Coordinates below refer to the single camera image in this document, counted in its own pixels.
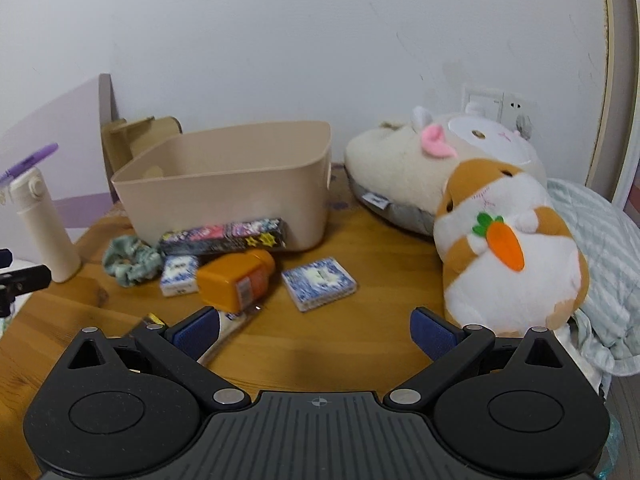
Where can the white tube with label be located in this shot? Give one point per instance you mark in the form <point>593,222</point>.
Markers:
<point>227,325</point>

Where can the beige plastic storage bin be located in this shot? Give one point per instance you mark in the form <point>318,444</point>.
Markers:
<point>232,174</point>

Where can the hamster plush with carrot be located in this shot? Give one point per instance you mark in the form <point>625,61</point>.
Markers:
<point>509,261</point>

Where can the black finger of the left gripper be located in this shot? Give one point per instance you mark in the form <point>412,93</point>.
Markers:
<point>19,282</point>

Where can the long cartoon character box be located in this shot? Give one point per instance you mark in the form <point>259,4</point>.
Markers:
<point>268,234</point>

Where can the green fabric scrunchie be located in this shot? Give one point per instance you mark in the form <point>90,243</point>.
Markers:
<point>130,261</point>

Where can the white wall socket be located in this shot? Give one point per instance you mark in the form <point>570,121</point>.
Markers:
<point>510,109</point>

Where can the cream thermos bottle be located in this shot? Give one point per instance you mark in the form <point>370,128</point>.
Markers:
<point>34,206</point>

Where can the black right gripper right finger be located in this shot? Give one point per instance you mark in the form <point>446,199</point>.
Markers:
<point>456,354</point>

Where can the blue patterned card deck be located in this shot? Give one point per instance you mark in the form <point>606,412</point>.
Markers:
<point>315,284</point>

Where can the blue white card box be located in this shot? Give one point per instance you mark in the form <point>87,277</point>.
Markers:
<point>179,276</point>

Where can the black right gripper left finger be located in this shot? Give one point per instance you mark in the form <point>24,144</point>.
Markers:
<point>174,351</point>

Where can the brown cardboard stand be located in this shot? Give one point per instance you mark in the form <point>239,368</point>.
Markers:
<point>122,141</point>

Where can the cream plush slipper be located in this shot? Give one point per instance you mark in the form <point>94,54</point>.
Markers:
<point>399,171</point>

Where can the orange plastic bottle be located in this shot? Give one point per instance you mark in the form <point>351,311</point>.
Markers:
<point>234,282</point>

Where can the light green quilted blanket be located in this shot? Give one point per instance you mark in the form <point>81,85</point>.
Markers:
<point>605,329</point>

